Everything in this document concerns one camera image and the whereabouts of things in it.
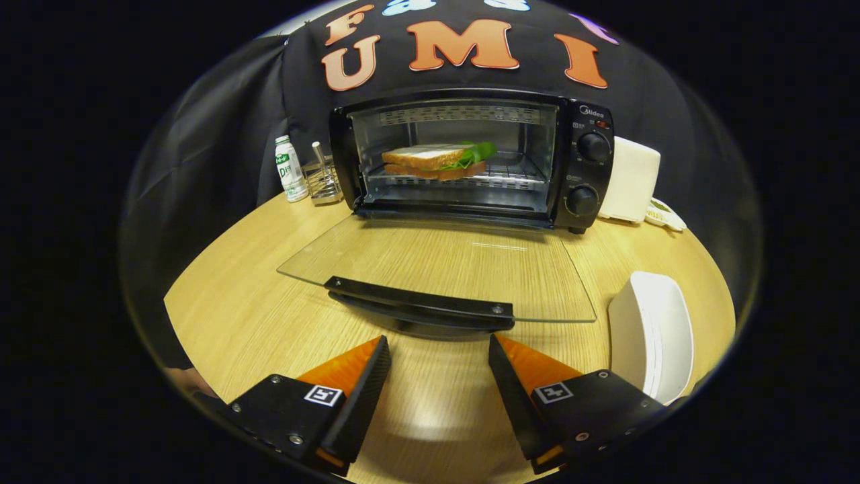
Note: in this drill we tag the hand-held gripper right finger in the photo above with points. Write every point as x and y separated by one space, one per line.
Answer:
514 396

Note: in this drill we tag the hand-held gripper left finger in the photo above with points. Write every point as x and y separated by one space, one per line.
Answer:
366 396

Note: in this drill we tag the black toaster oven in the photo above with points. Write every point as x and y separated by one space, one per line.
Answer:
594 171

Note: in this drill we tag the bread and lettuce sandwich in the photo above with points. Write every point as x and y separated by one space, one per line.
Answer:
423 158

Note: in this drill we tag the white pop-up toaster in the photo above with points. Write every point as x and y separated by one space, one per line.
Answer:
631 181

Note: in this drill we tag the white ribbed plate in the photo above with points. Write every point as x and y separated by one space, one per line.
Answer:
662 336

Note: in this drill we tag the white divided bean dish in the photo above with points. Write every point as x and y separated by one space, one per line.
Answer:
666 216

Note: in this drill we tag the white green-label bottle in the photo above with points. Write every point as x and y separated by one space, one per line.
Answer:
291 171

